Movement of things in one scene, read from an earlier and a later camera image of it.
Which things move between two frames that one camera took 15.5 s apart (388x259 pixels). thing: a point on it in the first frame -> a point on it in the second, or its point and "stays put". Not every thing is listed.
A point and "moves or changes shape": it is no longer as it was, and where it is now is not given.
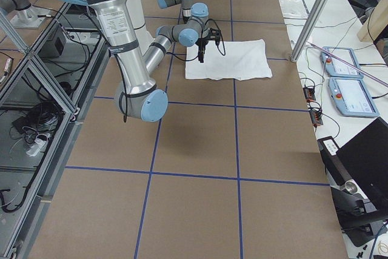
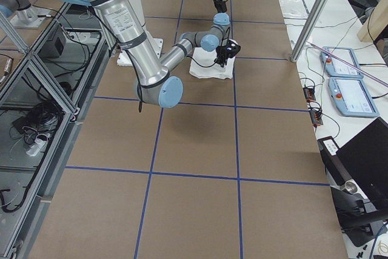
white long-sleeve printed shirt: (244, 59) moves or changes shape
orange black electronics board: (316, 114) stays put
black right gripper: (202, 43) -> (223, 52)
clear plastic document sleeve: (293, 7) stays put
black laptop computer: (361, 164) stays put
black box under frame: (54, 47) stays put
